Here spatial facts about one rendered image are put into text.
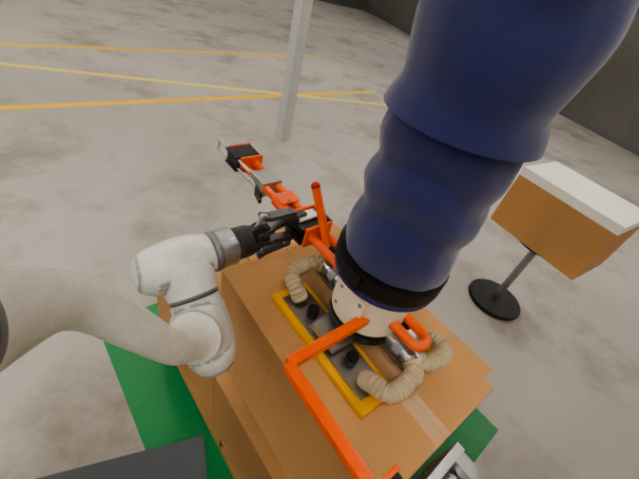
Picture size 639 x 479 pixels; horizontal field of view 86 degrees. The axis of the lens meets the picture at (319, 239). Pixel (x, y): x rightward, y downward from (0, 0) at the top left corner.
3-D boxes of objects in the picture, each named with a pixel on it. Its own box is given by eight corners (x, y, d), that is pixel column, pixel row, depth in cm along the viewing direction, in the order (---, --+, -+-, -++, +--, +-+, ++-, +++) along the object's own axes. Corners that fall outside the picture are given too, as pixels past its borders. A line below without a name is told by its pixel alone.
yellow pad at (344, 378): (393, 394, 73) (401, 383, 70) (359, 421, 68) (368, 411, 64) (302, 284, 91) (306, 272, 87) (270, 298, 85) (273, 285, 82)
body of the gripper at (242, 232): (226, 220, 77) (261, 210, 82) (224, 248, 82) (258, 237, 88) (242, 240, 73) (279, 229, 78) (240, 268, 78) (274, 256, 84)
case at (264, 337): (423, 446, 106) (494, 387, 80) (324, 546, 83) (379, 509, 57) (312, 305, 136) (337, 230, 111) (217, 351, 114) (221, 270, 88)
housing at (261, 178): (280, 193, 102) (282, 180, 99) (261, 198, 98) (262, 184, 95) (268, 181, 105) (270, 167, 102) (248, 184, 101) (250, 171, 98)
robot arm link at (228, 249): (201, 254, 79) (224, 246, 83) (219, 279, 75) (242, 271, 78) (200, 223, 74) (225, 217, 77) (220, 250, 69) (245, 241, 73)
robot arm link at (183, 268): (194, 233, 78) (213, 287, 79) (120, 254, 69) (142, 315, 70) (208, 224, 70) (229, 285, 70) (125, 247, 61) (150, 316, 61)
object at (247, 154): (261, 169, 109) (263, 155, 105) (240, 173, 104) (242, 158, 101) (248, 156, 113) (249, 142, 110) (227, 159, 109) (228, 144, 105)
